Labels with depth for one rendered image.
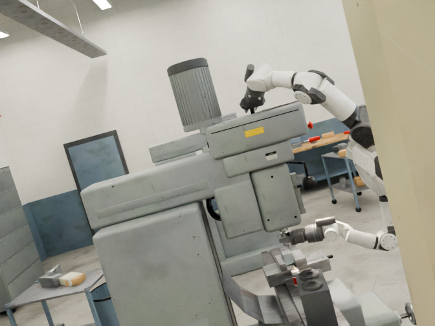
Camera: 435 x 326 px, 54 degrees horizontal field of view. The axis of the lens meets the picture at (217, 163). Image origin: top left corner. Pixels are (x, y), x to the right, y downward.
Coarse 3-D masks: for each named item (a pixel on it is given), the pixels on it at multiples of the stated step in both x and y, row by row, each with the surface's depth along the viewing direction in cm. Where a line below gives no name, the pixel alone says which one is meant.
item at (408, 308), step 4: (408, 304) 221; (408, 308) 222; (412, 308) 218; (396, 312) 221; (408, 312) 221; (412, 312) 217; (400, 316) 221; (404, 316) 221; (408, 316) 221; (412, 316) 220; (400, 320) 218; (412, 320) 221; (416, 324) 218
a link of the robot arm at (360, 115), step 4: (356, 108) 168; (360, 108) 176; (364, 108) 175; (356, 112) 167; (360, 112) 174; (364, 112) 173; (352, 116) 167; (356, 116) 167; (360, 116) 171; (364, 116) 170; (344, 120) 169; (348, 120) 168; (352, 120) 168; (356, 120) 170; (360, 120) 169; (364, 120) 168; (368, 120) 169; (344, 124) 172; (348, 124) 170; (352, 124) 169
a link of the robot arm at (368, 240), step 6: (354, 234) 203; (360, 234) 203; (366, 234) 203; (372, 234) 204; (378, 234) 205; (384, 234) 198; (354, 240) 203; (360, 240) 203; (366, 240) 202; (372, 240) 201; (378, 240) 202; (366, 246) 203; (372, 246) 202; (378, 246) 201
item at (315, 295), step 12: (300, 276) 185; (312, 276) 182; (300, 288) 176; (312, 288) 171; (324, 288) 171; (312, 300) 170; (324, 300) 170; (312, 312) 171; (324, 312) 171; (312, 324) 172; (324, 324) 171; (336, 324) 171
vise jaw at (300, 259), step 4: (292, 252) 239; (296, 252) 238; (300, 252) 236; (296, 256) 232; (300, 256) 231; (304, 256) 229; (296, 260) 227; (300, 260) 227; (304, 260) 227; (296, 264) 227; (300, 264) 228; (304, 264) 228
